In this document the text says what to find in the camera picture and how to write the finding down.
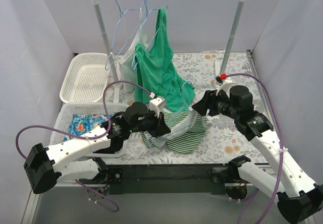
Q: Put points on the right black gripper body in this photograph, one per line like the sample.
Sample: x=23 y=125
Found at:
x=210 y=103

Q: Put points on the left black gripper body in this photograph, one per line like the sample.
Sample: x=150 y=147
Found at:
x=156 y=123

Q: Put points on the green white striped tank top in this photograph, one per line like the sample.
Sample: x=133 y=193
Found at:
x=188 y=128

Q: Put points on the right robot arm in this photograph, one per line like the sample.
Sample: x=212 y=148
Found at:
x=296 y=194

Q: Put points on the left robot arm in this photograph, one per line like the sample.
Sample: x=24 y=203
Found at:
x=47 y=166

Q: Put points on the solid green tank top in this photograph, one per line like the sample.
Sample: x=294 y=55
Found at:
x=156 y=71

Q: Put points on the pale white tank top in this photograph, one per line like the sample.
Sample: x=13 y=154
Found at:
x=124 y=58

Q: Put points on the floral table cloth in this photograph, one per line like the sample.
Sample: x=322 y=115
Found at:
x=222 y=141

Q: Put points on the blue floral garment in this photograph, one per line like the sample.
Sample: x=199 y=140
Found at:
x=82 y=124

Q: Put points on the white perforated basket rear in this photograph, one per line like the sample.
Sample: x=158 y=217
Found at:
x=85 y=78

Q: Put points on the white perforated basket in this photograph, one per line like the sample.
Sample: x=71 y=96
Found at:
x=85 y=78
x=85 y=108

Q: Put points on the white perforated basket front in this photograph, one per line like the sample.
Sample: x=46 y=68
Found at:
x=85 y=108

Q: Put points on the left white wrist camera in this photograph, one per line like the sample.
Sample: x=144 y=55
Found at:
x=157 y=104

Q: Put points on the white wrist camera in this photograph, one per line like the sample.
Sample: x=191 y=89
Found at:
x=157 y=104
x=223 y=82

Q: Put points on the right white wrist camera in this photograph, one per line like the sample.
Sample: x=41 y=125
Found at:
x=223 y=82

